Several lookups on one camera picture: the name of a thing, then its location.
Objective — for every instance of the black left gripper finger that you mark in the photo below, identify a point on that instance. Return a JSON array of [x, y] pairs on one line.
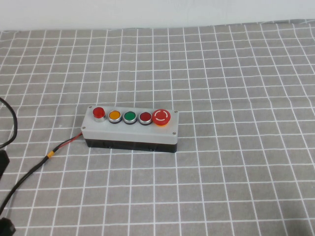
[[3, 162]]

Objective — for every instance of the yellow push button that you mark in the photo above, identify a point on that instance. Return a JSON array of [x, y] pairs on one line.
[[114, 115]]

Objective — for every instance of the flat red push button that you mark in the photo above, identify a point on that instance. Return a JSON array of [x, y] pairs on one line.
[[145, 117]]

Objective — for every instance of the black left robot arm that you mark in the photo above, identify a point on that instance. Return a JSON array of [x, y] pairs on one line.
[[7, 227]]

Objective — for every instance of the gray and black button box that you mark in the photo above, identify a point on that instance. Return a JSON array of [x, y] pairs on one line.
[[128, 135]]

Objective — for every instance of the red indicator lamp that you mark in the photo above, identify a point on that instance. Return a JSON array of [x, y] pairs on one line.
[[99, 113]]

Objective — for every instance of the red mushroom emergency stop button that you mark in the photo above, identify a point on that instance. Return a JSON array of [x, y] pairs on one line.
[[161, 116]]

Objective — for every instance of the green push button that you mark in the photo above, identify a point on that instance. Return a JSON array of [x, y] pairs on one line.
[[130, 116]]

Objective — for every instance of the gray white-checked tablecloth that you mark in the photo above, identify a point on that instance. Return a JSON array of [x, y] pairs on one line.
[[221, 123]]

